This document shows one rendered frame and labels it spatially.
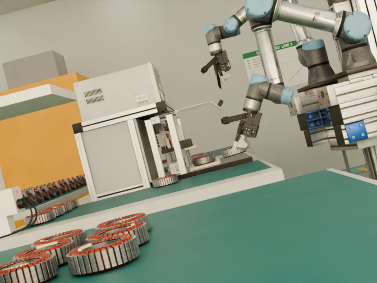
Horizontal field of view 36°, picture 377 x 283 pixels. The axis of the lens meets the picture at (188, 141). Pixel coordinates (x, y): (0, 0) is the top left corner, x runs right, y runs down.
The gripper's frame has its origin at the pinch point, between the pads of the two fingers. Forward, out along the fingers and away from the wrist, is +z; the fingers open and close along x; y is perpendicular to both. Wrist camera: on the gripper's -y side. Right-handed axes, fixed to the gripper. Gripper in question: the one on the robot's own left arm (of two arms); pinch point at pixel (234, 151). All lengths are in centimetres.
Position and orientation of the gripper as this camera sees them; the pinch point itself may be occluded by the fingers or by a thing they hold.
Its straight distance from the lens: 259.0
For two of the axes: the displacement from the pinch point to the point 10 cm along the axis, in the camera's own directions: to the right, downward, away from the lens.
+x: 2.3, -0.6, 9.7
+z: -2.6, 9.6, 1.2
